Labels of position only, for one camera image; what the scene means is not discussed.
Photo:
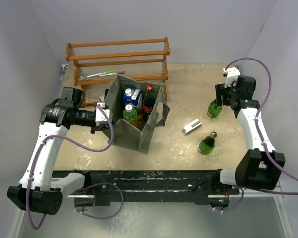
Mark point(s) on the cola glass bottle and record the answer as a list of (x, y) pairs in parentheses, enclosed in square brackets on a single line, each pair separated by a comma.
[(148, 102)]

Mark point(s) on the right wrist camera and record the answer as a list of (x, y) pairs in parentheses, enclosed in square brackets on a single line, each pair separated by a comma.
[(231, 75)]

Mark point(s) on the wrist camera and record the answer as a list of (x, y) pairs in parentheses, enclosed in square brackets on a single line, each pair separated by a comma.
[(231, 75), (103, 114)]

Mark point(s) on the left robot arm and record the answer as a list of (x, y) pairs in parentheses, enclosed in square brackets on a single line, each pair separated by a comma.
[(35, 191)]

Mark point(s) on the green glass bottle front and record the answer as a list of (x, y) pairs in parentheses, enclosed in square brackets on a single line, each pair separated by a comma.
[(207, 145)]

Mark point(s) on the orange soda plastic bottle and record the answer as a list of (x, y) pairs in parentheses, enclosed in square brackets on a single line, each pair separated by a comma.
[(130, 115)]

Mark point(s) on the blue juice carton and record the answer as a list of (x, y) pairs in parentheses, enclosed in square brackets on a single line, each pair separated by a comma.
[(134, 96)]

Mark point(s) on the magenta capped marker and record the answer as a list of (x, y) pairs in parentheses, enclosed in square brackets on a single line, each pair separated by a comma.
[(112, 74)]

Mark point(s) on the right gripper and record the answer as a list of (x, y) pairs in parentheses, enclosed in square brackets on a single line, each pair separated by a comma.
[(221, 90)]

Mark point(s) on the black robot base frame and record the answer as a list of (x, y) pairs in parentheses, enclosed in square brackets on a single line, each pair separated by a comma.
[(201, 187)]

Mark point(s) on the wooden shelf rack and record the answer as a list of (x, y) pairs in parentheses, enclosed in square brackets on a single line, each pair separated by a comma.
[(141, 60)]

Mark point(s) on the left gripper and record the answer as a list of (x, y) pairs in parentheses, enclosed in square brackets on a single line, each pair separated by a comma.
[(99, 128)]

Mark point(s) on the green canvas bag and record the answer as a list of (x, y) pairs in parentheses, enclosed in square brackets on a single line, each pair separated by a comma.
[(126, 135)]

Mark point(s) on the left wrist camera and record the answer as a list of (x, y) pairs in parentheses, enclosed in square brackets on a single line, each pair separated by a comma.
[(103, 114)]

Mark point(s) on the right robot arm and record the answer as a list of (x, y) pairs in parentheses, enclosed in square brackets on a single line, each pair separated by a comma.
[(258, 169)]

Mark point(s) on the white stapler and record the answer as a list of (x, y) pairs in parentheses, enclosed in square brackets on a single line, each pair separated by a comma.
[(192, 126)]

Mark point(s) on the green glass bottle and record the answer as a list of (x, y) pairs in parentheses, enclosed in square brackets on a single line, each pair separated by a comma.
[(213, 109), (207, 145)]

